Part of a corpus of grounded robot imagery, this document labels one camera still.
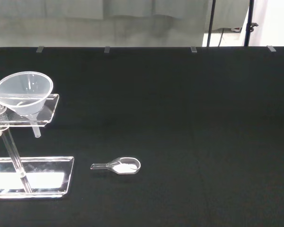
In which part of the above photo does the black bench cloth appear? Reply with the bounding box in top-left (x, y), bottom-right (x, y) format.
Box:
top-left (0, 46), bottom-right (284, 227)

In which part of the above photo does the clear acrylic funnel stand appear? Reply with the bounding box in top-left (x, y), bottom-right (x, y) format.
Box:
top-left (0, 80), bottom-right (75, 199)

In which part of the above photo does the black tripod pole with clamp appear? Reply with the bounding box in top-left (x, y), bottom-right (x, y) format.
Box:
top-left (244, 0), bottom-right (259, 47)

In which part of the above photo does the grey backdrop curtain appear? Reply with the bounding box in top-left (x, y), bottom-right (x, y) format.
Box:
top-left (0, 0), bottom-right (249, 48)

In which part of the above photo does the glass weighing funnel with powder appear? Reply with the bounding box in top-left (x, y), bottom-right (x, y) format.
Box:
top-left (90, 157), bottom-right (141, 175)

